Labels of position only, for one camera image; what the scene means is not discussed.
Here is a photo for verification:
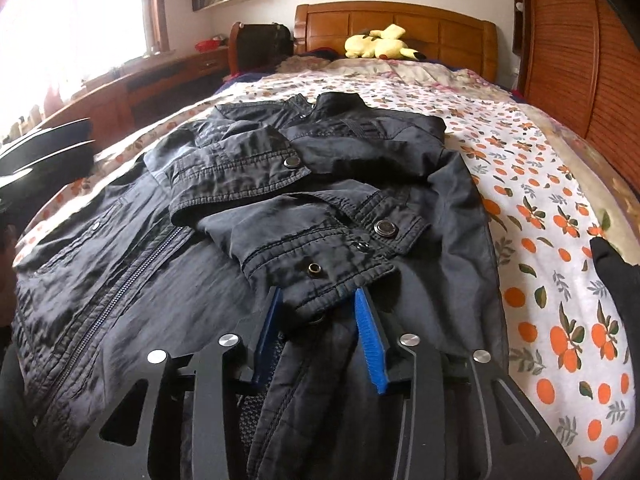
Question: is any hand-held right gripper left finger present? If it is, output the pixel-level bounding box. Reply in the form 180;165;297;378
60;287;286;480

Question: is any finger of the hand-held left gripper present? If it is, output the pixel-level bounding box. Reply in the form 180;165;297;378
0;141;97;179
0;117;94;155

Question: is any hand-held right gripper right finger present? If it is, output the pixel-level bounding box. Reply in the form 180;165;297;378
354;287;581;480

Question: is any black jacket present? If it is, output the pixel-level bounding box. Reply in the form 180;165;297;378
10;91;511;480

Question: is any wooden desk cabinet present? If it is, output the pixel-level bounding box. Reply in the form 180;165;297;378
0;45;231;146

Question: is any wooden framed window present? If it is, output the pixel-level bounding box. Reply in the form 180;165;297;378
0;0;168;106

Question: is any wooden chair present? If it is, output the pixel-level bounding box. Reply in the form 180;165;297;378
229;21;296;78

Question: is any orange print bedsheet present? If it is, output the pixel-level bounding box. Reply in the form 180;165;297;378
12;67;640;480

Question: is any black backpack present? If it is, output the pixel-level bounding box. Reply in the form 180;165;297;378
242;24;292;68

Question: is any black garment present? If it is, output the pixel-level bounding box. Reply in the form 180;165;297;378
590;237;640;411

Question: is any floral quilt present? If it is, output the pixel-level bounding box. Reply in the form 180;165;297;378
277;55;640;241

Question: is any yellow plush toy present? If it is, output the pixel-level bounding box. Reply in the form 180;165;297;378
344;24;427;61

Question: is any wooden headboard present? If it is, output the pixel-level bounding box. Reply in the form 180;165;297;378
294;1;500;83

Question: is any wooden slatted wardrobe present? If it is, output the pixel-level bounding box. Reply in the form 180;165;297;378
510;0;640;191

